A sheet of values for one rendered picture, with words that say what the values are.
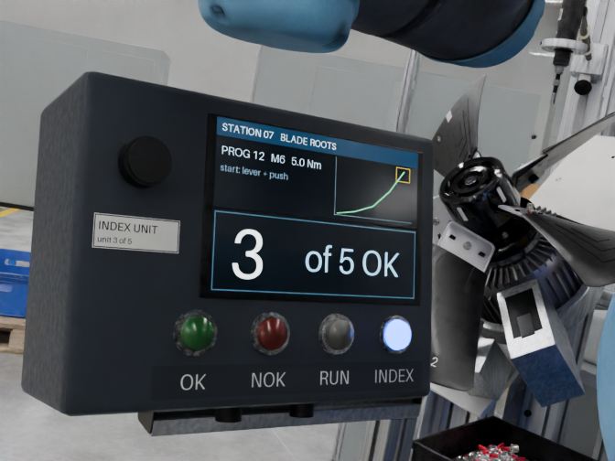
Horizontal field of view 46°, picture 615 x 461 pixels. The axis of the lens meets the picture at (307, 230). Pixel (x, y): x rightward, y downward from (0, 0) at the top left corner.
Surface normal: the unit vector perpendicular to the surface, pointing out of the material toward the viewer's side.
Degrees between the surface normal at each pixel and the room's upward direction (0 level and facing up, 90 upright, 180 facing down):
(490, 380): 77
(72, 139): 90
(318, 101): 90
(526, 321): 50
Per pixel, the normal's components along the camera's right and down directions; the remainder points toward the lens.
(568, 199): -0.53, -0.70
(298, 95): 0.10, 0.14
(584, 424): -0.84, -0.08
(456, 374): 0.05, -0.65
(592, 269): -0.10, -0.85
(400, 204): 0.54, -0.07
